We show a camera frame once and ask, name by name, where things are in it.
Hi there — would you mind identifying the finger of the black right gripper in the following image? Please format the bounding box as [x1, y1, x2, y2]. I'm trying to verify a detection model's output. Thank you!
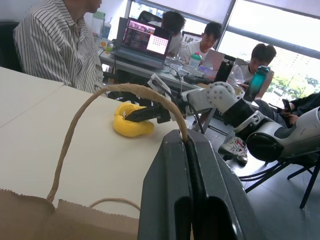
[124, 105, 161, 120]
[125, 115, 154, 124]

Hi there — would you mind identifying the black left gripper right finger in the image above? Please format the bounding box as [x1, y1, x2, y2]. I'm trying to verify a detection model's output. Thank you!
[186, 129, 264, 240]

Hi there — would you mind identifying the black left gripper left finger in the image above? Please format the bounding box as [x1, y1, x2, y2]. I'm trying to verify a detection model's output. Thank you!
[137, 129, 194, 240]

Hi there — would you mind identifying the yellow plush toy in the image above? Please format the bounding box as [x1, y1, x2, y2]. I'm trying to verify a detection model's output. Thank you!
[113, 102, 155, 138]

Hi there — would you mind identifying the brown paper bag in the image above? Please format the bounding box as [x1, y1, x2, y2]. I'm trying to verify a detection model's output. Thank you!
[0, 83, 189, 240]

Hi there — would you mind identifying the white red sneaker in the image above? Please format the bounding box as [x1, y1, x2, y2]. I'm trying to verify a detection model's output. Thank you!
[218, 136, 249, 165]

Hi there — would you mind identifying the grey office desk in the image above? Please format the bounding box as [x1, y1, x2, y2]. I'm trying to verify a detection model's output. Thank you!
[98, 47, 215, 91]

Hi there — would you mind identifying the shaker bottle with green lid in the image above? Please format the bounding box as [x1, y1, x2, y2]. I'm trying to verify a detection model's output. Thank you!
[190, 51, 203, 70]

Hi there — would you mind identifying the open black laptop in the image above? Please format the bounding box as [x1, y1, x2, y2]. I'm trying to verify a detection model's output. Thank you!
[109, 16, 174, 71]

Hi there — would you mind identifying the pink laptop lid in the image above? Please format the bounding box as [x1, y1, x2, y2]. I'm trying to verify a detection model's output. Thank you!
[199, 49, 226, 79]

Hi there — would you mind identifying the black box on desk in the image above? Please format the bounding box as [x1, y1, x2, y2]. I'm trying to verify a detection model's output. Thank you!
[214, 59, 235, 84]

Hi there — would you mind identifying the person in white t-shirt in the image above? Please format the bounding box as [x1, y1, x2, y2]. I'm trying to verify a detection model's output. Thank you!
[184, 21, 224, 69]

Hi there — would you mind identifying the person with dark bushy hair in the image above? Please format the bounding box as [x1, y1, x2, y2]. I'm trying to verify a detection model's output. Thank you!
[161, 10, 187, 58]

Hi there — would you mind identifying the teal water bottle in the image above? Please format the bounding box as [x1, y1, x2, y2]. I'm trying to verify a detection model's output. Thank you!
[243, 65, 272, 102]

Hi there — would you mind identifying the black smartphone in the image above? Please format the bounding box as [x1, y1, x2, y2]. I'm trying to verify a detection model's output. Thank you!
[281, 98, 294, 116]

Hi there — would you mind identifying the person in black-trimmed white shirt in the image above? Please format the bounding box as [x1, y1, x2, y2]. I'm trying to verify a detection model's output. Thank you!
[238, 43, 278, 101]

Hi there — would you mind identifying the man in striped shirt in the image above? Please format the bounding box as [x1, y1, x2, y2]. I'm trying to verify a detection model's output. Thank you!
[12, 0, 109, 98]

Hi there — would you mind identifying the person in dark clothes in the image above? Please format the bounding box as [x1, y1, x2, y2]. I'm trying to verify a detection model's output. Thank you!
[254, 91, 320, 129]

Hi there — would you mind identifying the black office chair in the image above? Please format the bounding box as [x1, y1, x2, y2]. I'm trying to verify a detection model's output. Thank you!
[0, 20, 24, 74]

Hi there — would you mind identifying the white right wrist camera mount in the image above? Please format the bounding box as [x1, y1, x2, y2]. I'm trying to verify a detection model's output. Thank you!
[146, 73, 174, 98]

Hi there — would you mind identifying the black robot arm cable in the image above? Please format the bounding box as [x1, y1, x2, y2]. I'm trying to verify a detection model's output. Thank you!
[175, 93, 204, 132]

